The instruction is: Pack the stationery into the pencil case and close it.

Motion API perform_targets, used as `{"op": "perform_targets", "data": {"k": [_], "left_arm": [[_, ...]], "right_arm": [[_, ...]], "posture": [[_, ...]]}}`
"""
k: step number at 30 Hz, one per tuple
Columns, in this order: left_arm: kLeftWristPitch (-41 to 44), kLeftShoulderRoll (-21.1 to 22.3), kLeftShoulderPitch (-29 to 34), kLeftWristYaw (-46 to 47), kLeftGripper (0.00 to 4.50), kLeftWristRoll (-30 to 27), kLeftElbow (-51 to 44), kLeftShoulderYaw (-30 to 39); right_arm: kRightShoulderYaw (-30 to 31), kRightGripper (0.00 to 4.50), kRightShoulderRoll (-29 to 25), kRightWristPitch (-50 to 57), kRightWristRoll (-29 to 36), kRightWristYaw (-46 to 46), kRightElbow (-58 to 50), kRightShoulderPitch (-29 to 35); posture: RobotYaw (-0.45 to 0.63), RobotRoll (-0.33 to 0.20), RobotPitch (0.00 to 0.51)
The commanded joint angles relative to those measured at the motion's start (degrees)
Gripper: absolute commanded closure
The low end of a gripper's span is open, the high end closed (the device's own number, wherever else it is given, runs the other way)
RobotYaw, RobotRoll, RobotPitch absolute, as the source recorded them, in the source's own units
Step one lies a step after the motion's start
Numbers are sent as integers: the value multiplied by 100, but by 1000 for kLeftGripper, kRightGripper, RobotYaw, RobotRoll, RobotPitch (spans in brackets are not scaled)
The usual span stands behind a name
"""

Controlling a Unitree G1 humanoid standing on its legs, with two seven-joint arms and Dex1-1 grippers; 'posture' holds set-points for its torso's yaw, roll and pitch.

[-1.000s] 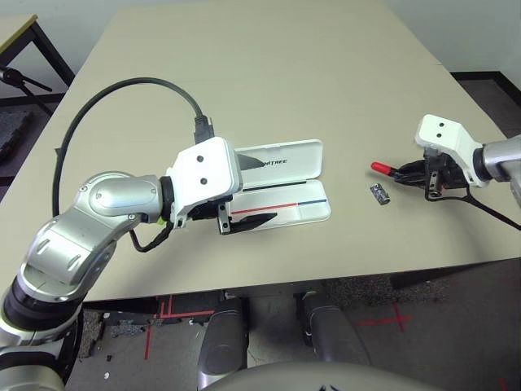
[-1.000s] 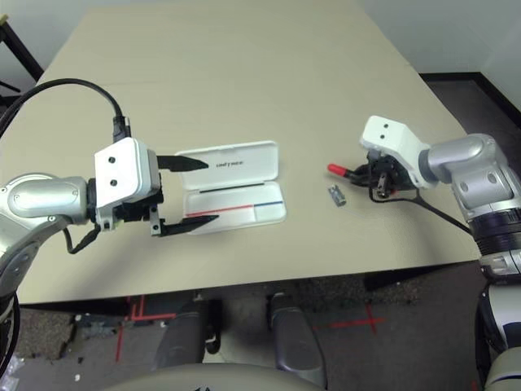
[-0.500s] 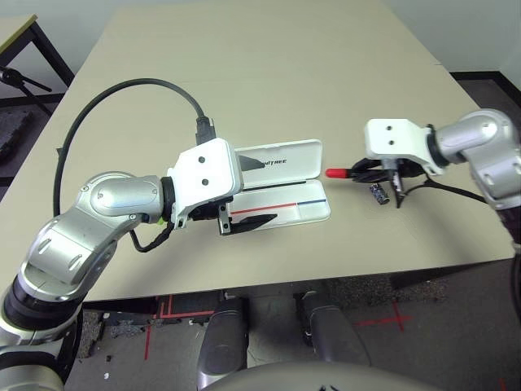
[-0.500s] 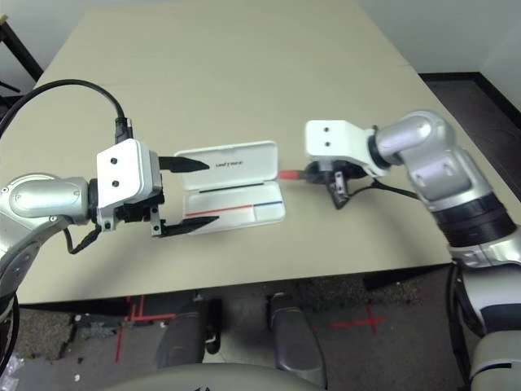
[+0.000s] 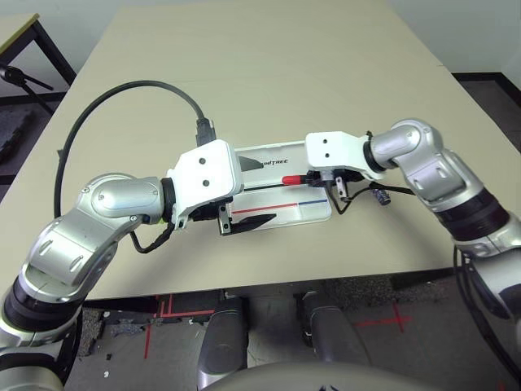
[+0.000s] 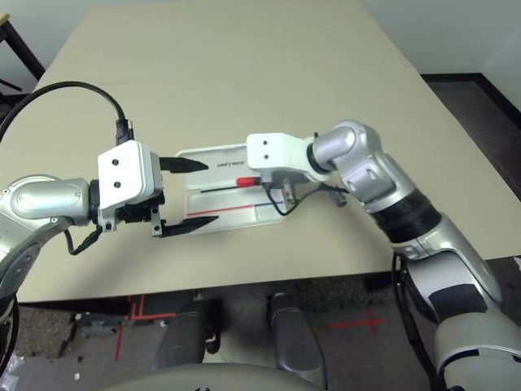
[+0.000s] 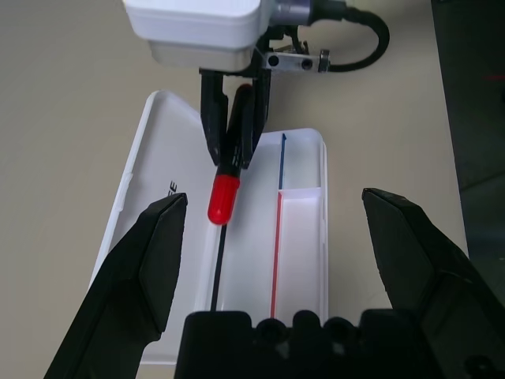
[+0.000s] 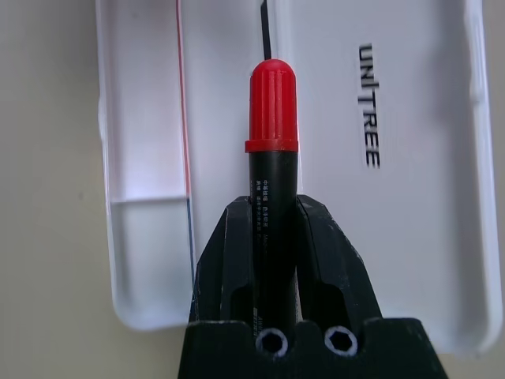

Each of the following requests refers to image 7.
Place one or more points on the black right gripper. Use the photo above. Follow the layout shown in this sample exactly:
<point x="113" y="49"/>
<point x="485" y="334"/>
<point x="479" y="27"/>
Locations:
<point x="288" y="61"/>

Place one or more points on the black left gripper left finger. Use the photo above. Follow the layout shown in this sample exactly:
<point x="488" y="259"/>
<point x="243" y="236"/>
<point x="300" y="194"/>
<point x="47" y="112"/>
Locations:
<point x="134" y="276"/>

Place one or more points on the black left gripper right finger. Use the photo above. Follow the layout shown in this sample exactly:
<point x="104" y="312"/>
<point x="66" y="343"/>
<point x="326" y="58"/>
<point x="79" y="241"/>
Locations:
<point x="426" y="268"/>

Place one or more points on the black marker with red cap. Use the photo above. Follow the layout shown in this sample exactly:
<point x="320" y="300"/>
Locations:
<point x="224" y="197"/>

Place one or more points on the white plastic pencil case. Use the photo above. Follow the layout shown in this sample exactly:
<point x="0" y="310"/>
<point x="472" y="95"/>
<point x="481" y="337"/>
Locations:
<point x="252" y="245"/>

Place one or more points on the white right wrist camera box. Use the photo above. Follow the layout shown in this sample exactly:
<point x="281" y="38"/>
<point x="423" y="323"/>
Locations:
<point x="197" y="27"/>

